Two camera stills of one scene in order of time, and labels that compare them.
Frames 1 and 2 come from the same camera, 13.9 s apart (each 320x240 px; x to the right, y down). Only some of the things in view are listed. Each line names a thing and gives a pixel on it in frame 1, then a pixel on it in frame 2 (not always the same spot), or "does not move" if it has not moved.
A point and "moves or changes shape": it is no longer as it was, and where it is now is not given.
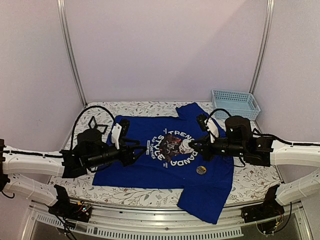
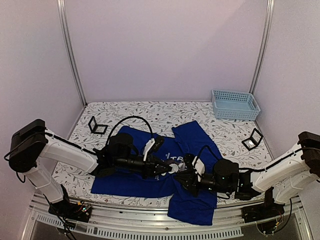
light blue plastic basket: [237, 103] does not move
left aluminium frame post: [61, 10] does not move
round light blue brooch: [185, 143] to [175, 168]
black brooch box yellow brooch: [101, 128] does not move
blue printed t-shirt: [205, 183] moves or changes shape
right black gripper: [204, 150] to [192, 173]
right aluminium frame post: [269, 11] does not move
